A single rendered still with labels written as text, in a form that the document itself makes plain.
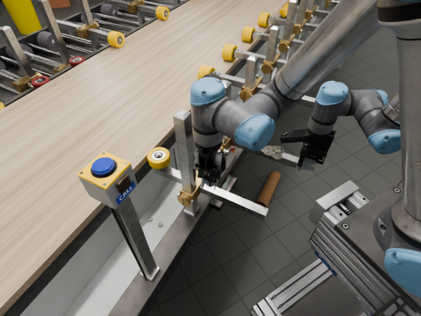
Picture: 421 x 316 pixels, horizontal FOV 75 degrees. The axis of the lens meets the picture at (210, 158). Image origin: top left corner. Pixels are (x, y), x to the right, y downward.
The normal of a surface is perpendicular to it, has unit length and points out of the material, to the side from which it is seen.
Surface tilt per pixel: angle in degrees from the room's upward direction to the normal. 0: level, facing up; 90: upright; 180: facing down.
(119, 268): 0
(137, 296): 0
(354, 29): 100
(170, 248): 0
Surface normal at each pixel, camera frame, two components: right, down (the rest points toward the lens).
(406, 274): -0.62, 0.65
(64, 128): 0.00, -0.68
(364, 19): -0.44, 0.74
